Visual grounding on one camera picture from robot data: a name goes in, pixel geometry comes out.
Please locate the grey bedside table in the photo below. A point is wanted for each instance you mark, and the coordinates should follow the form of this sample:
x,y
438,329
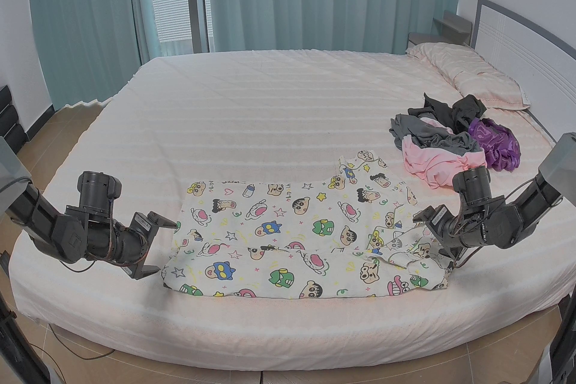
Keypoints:
x,y
450,23

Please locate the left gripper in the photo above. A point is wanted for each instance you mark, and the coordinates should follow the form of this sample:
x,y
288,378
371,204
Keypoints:
x,y
135,247

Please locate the white printed pyjama top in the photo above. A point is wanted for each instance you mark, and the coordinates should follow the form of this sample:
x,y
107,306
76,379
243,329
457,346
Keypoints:
x,y
292,238

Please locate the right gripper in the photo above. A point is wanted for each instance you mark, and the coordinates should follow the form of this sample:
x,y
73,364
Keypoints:
x,y
459,231

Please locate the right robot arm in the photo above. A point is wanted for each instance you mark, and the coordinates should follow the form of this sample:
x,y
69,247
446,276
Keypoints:
x,y
517,220

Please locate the bed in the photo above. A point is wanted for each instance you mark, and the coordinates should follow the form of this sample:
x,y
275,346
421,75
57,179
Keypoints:
x,y
270,103

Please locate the black garment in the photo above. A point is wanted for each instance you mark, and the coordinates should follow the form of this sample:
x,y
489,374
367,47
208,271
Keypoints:
x,y
468,110

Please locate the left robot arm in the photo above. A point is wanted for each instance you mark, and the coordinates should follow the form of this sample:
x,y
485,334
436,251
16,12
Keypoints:
x,y
49,220

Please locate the cream pillow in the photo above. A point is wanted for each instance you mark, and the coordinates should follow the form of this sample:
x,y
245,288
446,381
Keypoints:
x,y
472,71

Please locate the grey garment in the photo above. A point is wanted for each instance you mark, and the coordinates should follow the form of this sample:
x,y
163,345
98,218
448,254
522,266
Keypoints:
x,y
454,144

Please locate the pink garment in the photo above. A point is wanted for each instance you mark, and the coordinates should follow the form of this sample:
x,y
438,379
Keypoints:
x,y
432,161

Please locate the purple garment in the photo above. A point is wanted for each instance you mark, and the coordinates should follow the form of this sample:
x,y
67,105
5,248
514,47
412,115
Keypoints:
x,y
495,143

